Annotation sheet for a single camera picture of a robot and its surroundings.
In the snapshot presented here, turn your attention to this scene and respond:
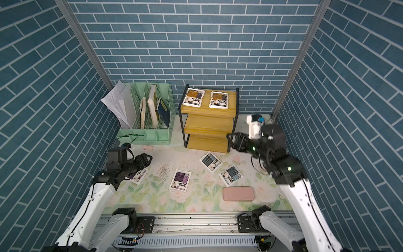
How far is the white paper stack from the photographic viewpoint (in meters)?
0.91

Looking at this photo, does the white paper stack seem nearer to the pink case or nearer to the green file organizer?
the green file organizer

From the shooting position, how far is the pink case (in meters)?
0.82
